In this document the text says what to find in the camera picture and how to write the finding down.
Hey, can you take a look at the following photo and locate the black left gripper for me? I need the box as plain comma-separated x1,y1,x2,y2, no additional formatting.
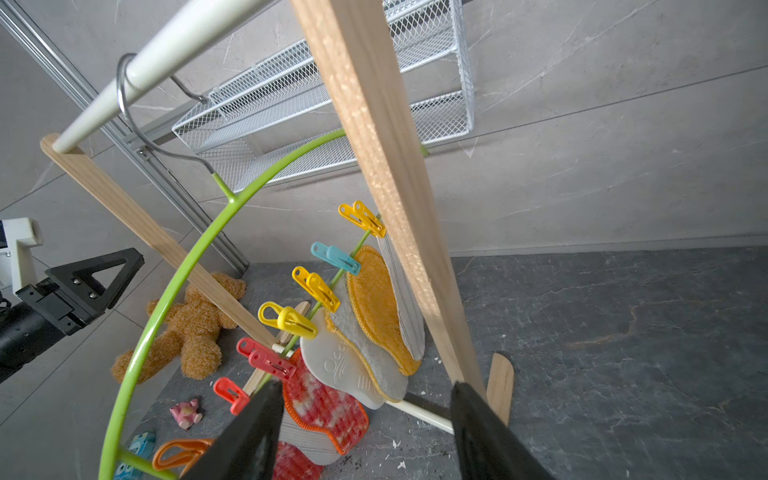
1,248,144,381

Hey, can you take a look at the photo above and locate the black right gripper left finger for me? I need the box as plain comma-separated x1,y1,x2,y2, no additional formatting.
181,382,284,480

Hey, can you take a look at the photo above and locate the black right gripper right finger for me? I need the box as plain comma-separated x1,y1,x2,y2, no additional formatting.
450,382,554,480

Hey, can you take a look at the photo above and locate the red orange-edged insole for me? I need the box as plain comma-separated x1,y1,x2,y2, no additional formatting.
272,351,369,479

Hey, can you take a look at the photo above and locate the green round clip hanger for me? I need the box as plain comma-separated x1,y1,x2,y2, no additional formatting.
97,52,431,480

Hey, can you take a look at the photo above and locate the pink pig toy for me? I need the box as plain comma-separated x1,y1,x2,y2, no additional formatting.
170,398,203,430

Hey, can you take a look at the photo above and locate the teal robot toy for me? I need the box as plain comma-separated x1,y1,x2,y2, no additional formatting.
113,431,156,480

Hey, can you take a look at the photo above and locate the grey felt yellow-edged insole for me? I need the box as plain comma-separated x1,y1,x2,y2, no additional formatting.
325,279,408,403

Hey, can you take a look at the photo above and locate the brown teddy bear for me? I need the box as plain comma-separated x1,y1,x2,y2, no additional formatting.
137,286,238,384

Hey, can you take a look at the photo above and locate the white foam insole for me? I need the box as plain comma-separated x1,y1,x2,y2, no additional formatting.
300,308,384,410

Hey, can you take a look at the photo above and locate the grey striped insole upper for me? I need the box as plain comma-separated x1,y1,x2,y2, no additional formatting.
377,236,425,360

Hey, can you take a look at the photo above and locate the yellow fuzzy insole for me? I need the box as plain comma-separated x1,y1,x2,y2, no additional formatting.
346,245,421,377

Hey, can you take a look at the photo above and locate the wooden clothes rack frame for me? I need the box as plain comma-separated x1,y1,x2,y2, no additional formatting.
41,1,514,425

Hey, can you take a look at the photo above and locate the white wire mesh basket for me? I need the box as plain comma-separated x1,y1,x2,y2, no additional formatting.
172,0,476,193

